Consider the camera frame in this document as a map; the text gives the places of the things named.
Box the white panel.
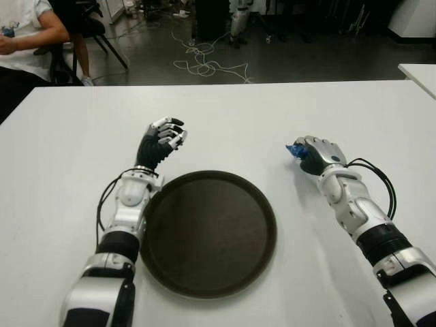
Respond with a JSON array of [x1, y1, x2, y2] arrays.
[[104, 0, 132, 25]]

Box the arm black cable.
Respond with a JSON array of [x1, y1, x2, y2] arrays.
[[96, 168, 134, 232], [347, 157, 398, 221]]

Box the black office chair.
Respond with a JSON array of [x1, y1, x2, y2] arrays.
[[33, 0, 129, 86]]

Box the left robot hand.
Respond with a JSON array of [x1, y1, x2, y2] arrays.
[[136, 115, 189, 176]]

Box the black cabinet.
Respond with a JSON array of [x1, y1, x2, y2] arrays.
[[190, 0, 232, 44]]

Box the white side table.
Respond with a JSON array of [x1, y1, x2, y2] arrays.
[[397, 63, 436, 102]]

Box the seated person white shirt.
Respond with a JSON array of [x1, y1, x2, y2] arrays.
[[0, 0, 95, 120]]

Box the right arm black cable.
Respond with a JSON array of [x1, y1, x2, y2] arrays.
[[347, 157, 398, 221]]

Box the white humanoid robot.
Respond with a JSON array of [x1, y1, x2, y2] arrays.
[[228, 0, 255, 48]]

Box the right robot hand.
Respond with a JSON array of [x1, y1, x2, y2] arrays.
[[293, 135, 348, 176]]

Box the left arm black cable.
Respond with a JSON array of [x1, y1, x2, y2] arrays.
[[96, 168, 134, 232]]

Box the white cable on floor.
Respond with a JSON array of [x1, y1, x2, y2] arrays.
[[170, 23, 255, 84]]

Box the round dark brown tray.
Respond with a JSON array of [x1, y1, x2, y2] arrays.
[[140, 170, 278, 301]]

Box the grey folding stand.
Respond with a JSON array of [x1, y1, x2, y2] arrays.
[[347, 0, 371, 35]]

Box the blue Oreo packet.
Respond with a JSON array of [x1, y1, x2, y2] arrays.
[[284, 142, 309, 161]]

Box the white black-based counter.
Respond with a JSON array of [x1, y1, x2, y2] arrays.
[[388, 0, 436, 39]]

